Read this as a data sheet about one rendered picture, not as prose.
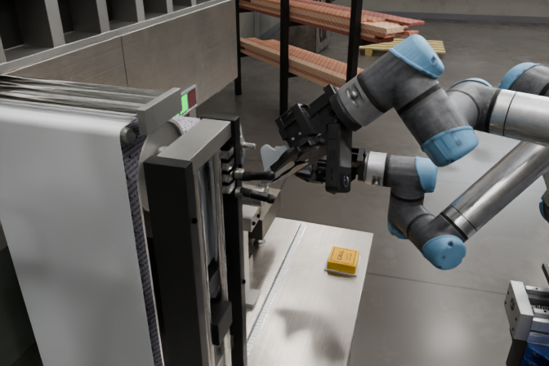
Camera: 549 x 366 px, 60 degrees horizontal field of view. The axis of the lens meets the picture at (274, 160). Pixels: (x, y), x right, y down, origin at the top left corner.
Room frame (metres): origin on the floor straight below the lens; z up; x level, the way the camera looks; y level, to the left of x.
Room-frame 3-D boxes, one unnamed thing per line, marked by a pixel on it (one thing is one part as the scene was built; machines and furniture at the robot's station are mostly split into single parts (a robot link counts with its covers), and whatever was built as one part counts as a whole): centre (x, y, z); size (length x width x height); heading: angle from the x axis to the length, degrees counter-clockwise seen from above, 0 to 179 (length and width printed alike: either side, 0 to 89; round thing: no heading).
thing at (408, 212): (0.92, -0.31, 1.08); 0.11 x 0.08 x 0.11; 15
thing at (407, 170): (0.94, -0.30, 1.17); 0.11 x 0.08 x 0.09; 72
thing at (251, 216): (0.84, 0.07, 1.05); 0.06 x 0.05 x 0.31; 73
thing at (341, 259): (0.97, -0.17, 0.91); 0.07 x 0.07 x 0.02; 73
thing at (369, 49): (7.34, -1.95, 0.06); 1.27 x 0.88 x 0.12; 78
